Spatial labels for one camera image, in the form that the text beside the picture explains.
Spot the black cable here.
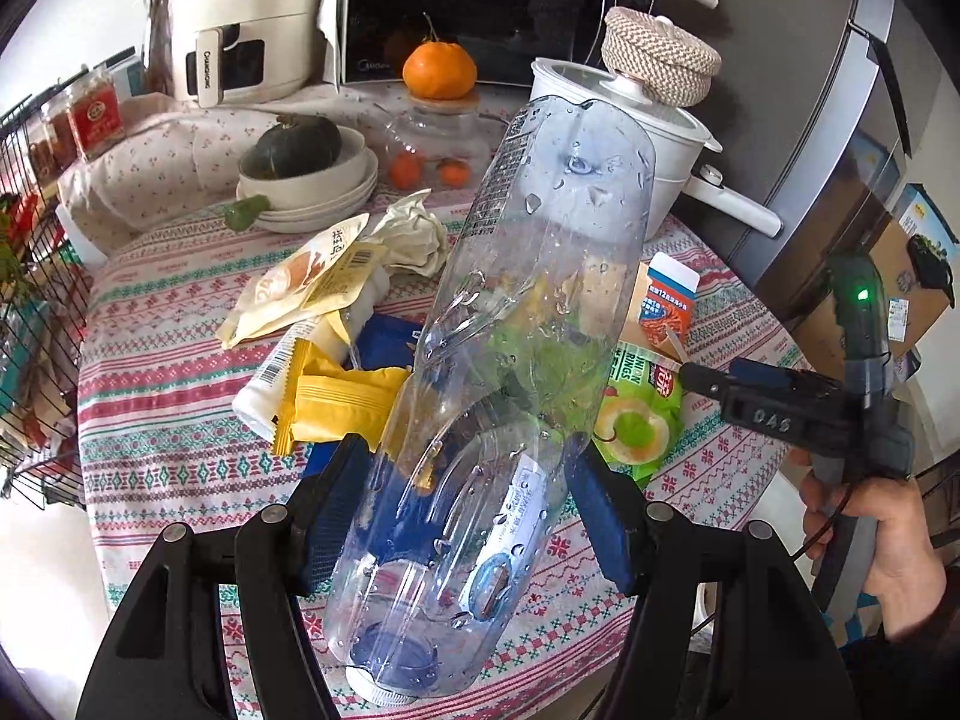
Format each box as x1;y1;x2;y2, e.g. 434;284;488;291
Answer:
791;484;856;563

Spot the cream air fryer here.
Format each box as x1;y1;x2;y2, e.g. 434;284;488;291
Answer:
169;0;332;107

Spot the glass vase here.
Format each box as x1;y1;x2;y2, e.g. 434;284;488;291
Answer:
144;0;178;96

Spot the person's right forearm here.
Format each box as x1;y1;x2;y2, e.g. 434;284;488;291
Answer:
847;600;960;720

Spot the woven lidded basket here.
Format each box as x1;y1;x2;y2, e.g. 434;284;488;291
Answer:
600;6;723;108

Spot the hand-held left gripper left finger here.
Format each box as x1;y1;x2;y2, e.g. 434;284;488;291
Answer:
75;431;376;720

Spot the teal box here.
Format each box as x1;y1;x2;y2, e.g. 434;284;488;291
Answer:
111;58;149;96

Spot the white floral cloth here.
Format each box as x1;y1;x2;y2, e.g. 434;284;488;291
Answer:
56;86;395;256

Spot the black wire rack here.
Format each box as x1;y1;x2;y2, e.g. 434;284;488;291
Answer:
0;52;100;515

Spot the crumpled cream paper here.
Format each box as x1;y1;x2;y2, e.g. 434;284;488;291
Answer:
366;190;449;279

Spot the black microwave oven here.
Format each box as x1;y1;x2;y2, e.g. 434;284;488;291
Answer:
337;0;662;89

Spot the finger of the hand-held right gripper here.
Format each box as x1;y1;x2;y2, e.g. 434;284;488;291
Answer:
727;357;837;397
679;362;740;410

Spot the glass pot lid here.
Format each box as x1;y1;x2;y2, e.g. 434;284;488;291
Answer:
531;58;713;152

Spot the yellow wrapper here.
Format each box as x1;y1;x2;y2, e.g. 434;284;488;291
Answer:
268;337;414;458

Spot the white electric pot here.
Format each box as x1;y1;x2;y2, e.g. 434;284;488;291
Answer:
529;56;785;242

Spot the white bowl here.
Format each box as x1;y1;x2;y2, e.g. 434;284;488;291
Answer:
237;124;380;209

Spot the person's right hand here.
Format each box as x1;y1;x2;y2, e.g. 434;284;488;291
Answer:
799;451;950;644

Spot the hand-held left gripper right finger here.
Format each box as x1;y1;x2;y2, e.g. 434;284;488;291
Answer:
566;439;845;720

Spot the white plastic bottle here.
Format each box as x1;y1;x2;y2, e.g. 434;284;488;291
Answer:
230;313;362;445

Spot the grey refrigerator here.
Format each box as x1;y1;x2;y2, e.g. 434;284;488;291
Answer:
651;0;925;332

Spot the blue packet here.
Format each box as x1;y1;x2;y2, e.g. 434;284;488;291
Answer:
351;310;426;374

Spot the white deep plate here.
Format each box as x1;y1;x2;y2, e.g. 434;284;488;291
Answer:
251;172;380;234

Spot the green snack bag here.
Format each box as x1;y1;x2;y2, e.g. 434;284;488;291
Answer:
591;340;684;489

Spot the dark green pumpkin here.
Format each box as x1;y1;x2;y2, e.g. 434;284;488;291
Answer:
239;114;345;182

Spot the pale yellow snack pouch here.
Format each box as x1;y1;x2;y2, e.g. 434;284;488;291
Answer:
217;213;392;350

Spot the orange and white carton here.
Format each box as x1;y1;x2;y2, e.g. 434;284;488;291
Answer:
628;250;703;355

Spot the small green object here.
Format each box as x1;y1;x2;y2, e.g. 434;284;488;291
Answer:
224;194;272;233

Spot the mandarin with stem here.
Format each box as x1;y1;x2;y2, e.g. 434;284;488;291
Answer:
402;13;479;101

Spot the clear plastic bottle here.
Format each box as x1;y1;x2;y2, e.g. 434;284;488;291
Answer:
321;97;657;710

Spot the glass jar with wooden lid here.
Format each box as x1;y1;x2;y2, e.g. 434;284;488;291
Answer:
385;90;482;193

